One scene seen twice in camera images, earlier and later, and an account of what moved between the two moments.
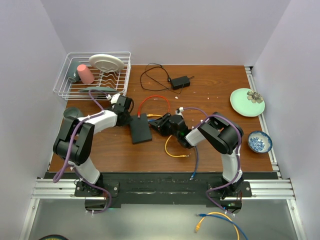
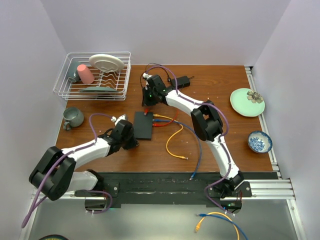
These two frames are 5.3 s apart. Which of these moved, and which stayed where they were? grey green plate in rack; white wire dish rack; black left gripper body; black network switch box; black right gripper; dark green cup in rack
Moved: black right gripper; black left gripper body
Stayed: black network switch box; dark green cup in rack; grey green plate in rack; white wire dish rack
